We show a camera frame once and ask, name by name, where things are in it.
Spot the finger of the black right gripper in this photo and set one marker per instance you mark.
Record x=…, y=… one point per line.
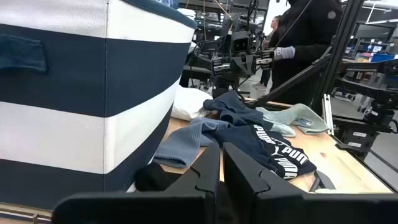
x=241, y=67
x=252, y=63

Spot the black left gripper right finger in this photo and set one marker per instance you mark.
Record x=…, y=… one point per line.
x=264, y=205

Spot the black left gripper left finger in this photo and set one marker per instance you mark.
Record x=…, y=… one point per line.
x=186, y=205

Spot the plain navy cloth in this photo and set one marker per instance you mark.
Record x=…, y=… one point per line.
x=230, y=109

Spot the black ribbed cloth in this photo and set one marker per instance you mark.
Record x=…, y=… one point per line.
x=152, y=177

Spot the light blue ribbed cloth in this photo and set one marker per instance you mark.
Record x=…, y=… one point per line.
x=180, y=143

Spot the mint green ribbed cloth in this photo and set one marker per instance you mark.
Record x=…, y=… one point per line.
x=295, y=115

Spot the white towel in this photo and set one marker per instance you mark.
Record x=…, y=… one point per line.
x=186, y=102

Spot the navy Puma print cloth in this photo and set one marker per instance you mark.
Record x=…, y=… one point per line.
x=248, y=140

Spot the black background robot arm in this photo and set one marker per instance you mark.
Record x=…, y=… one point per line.
x=376, y=115

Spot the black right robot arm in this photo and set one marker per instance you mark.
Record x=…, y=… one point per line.
x=202, y=59

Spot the person's hand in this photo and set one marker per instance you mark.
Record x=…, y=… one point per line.
x=284, y=53

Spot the person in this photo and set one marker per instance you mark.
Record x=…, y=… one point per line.
x=311, y=31
x=275, y=23

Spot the blue plastic bin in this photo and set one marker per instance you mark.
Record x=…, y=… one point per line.
x=382, y=57

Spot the navy white striped fabric basket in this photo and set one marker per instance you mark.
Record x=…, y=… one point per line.
x=77, y=77

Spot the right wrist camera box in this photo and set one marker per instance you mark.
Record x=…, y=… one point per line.
x=241, y=42

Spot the silver aluminium bracket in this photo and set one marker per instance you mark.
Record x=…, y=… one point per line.
x=328, y=115

